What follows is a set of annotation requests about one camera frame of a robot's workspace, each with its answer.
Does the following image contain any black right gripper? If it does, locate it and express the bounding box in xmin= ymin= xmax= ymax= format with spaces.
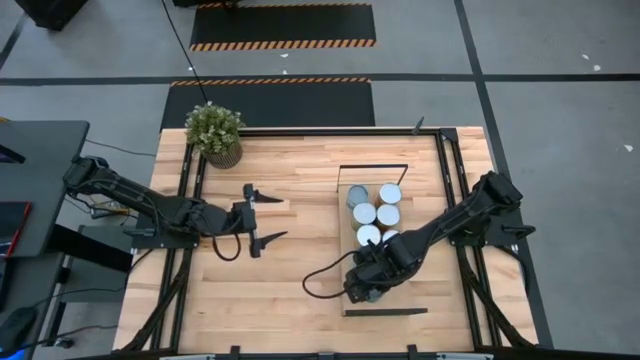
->
xmin=343 ymin=238 xmax=416 ymax=304

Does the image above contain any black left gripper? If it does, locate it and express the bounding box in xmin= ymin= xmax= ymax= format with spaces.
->
xmin=214 ymin=183 xmax=289 ymax=259

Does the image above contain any blue peaches label can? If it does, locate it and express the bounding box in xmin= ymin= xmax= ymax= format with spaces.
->
xmin=355 ymin=223 xmax=383 ymax=249

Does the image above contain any red orange apple can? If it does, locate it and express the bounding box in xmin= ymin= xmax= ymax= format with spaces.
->
xmin=375 ymin=203 xmax=402 ymax=230

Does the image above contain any green yellow orange-label can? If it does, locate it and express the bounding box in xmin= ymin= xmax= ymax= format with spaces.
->
xmin=351 ymin=201 xmax=378 ymax=230

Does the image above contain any teal can grey recessed lid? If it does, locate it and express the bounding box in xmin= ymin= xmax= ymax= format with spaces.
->
xmin=345 ymin=183 xmax=371 ymax=210

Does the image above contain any orange brown label tin can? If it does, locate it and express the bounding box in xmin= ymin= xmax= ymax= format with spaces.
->
xmin=377 ymin=182 xmax=404 ymax=207

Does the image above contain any potted plant wicker pot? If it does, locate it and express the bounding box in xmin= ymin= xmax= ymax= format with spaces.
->
xmin=183 ymin=101 xmax=247 ymax=171

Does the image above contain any black hazard-striped floor mat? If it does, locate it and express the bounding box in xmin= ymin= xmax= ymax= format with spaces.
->
xmin=188 ymin=2 xmax=378 ymax=53
xmin=159 ymin=77 xmax=377 ymax=129

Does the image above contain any black desk support beam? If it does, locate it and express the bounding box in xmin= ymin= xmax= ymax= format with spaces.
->
xmin=49 ymin=224 xmax=134 ymax=274

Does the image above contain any black desk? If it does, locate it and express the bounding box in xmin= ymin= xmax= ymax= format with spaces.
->
xmin=0 ymin=119 xmax=91 ymax=259

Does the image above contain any red-edged black tablet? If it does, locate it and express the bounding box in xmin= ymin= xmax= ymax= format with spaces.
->
xmin=0 ymin=200 xmax=33 ymax=259

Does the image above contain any black computer mouse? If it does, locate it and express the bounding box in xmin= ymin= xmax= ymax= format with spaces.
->
xmin=0 ymin=305 xmax=39 ymax=354

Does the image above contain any black box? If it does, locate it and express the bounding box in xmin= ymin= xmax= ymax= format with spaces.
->
xmin=13 ymin=0 xmax=90 ymax=32

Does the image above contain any wooden shelf black metal frame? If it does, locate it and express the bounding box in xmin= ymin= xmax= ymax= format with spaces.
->
xmin=337 ymin=163 xmax=430 ymax=318

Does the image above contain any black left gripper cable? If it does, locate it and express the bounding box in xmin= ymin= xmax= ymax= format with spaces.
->
xmin=211 ymin=231 xmax=243 ymax=263

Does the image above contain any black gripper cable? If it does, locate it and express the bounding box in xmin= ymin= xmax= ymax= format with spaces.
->
xmin=211 ymin=231 xmax=243 ymax=263
xmin=301 ymin=249 xmax=362 ymax=300

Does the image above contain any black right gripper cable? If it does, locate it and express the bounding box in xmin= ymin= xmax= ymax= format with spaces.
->
xmin=301 ymin=249 xmax=362 ymax=300

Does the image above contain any black aluminium rig frame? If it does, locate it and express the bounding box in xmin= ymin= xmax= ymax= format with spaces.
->
xmin=115 ymin=126 xmax=542 ymax=360

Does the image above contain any thin black floor cable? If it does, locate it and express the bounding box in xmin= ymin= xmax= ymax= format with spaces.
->
xmin=83 ymin=138 xmax=158 ymax=158

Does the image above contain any long black floor cable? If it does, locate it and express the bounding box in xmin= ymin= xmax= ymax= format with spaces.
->
xmin=160 ymin=0 xmax=210 ymax=105

